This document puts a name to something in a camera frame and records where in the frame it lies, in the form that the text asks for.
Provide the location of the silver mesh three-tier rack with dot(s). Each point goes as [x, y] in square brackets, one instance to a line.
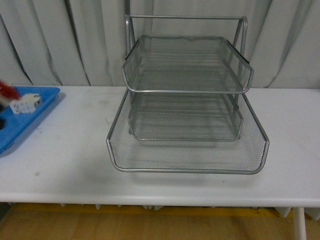
[185, 108]

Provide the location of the red emergency stop button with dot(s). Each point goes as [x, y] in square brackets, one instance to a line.
[8, 92]

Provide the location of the white curtain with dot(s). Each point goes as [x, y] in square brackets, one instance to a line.
[82, 42]

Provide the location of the white circuit breaker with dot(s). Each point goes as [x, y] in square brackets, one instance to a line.
[27, 104]

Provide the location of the blue plastic tray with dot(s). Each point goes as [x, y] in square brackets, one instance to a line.
[16, 124]

